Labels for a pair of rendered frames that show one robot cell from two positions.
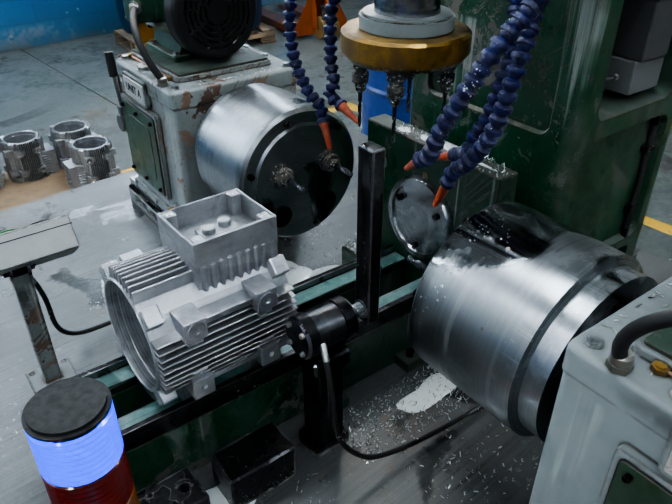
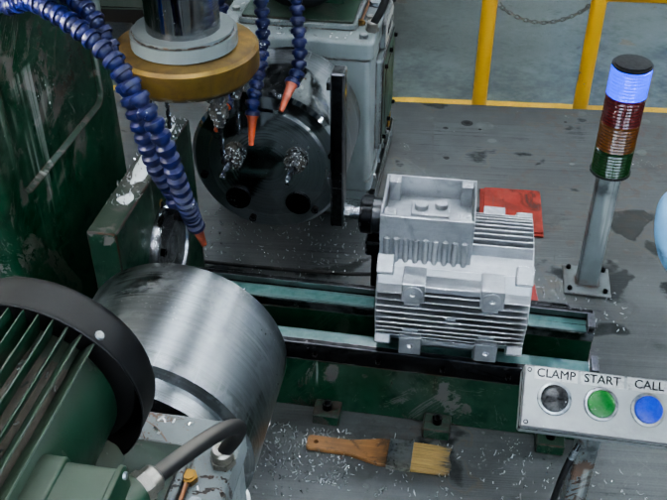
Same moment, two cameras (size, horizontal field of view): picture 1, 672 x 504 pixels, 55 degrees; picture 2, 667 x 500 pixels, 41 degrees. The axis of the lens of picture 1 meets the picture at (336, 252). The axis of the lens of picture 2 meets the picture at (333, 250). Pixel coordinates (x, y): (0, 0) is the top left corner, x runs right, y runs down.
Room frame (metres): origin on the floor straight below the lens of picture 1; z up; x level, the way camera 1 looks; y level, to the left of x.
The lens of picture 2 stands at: (1.49, 0.78, 1.79)
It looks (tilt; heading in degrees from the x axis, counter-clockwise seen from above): 37 degrees down; 227
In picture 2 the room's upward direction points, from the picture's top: straight up
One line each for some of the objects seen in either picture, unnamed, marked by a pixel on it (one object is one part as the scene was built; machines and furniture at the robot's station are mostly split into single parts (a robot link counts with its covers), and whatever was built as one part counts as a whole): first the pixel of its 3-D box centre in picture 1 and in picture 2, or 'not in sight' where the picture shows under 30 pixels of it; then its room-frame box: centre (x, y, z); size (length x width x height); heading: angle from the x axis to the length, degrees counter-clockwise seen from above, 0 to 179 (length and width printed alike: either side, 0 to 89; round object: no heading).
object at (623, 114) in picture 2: (88, 474); (623, 107); (0.32, 0.19, 1.14); 0.06 x 0.06 x 0.04
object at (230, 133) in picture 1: (260, 149); (149, 428); (1.17, 0.15, 1.04); 0.37 x 0.25 x 0.25; 37
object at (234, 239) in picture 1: (218, 238); (428, 219); (0.73, 0.15, 1.11); 0.12 x 0.11 x 0.07; 128
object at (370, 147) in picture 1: (368, 239); (339, 150); (0.70, -0.04, 1.12); 0.04 x 0.03 x 0.26; 127
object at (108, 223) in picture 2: (443, 229); (134, 267); (0.98, -0.19, 0.97); 0.30 x 0.11 x 0.34; 37
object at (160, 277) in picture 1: (199, 306); (453, 278); (0.70, 0.19, 1.01); 0.20 x 0.19 x 0.19; 128
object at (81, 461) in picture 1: (75, 433); (628, 80); (0.32, 0.19, 1.19); 0.06 x 0.06 x 0.04
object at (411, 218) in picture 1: (418, 219); (172, 248); (0.94, -0.14, 1.01); 0.15 x 0.02 x 0.15; 37
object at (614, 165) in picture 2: not in sight; (612, 158); (0.32, 0.19, 1.05); 0.06 x 0.06 x 0.04
